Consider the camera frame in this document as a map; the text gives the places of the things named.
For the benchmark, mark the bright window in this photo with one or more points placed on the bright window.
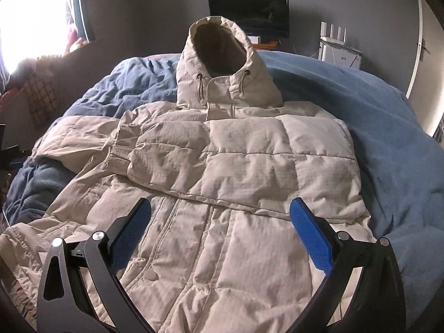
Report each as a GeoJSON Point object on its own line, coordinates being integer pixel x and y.
{"type": "Point", "coordinates": [31, 10]}

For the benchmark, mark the wooden desk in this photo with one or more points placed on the wooden desk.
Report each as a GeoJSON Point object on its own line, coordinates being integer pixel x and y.
{"type": "Point", "coordinates": [269, 45]}

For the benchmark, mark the white door frame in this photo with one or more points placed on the white door frame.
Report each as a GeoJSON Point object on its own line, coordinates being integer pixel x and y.
{"type": "Point", "coordinates": [418, 76]}

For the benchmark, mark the black monitor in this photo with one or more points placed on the black monitor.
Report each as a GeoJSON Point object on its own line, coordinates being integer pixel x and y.
{"type": "Point", "coordinates": [249, 14]}

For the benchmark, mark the small white box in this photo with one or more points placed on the small white box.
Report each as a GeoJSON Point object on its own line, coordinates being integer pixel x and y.
{"type": "Point", "coordinates": [254, 40]}

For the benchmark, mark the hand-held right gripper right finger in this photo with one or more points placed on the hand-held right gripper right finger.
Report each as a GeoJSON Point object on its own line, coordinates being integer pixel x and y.
{"type": "Point", "coordinates": [308, 236]}

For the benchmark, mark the plaid cloth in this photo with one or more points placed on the plaid cloth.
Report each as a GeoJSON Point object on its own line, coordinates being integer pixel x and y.
{"type": "Point", "coordinates": [41, 90]}

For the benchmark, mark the pink cloth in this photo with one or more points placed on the pink cloth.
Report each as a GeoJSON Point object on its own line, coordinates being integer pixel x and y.
{"type": "Point", "coordinates": [73, 38]}

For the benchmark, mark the dark blue curtain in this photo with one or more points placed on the dark blue curtain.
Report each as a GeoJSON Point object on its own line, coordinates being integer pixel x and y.
{"type": "Point", "coordinates": [83, 10]}

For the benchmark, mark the white router with antennas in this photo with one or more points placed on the white router with antennas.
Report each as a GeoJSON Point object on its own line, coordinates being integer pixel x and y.
{"type": "Point", "coordinates": [334, 38]}

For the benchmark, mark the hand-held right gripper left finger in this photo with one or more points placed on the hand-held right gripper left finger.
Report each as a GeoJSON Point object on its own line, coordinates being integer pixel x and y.
{"type": "Point", "coordinates": [132, 229]}

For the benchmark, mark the beige hooded puffer jacket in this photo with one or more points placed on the beige hooded puffer jacket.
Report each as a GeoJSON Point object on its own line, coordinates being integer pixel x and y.
{"type": "Point", "coordinates": [242, 152]}

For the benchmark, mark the blue fleece blanket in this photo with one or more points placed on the blue fleece blanket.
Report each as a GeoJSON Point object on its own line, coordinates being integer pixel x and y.
{"type": "Point", "coordinates": [381, 138]}

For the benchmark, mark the white box appliance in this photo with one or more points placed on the white box appliance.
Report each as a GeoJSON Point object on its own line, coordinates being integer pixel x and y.
{"type": "Point", "coordinates": [341, 55]}

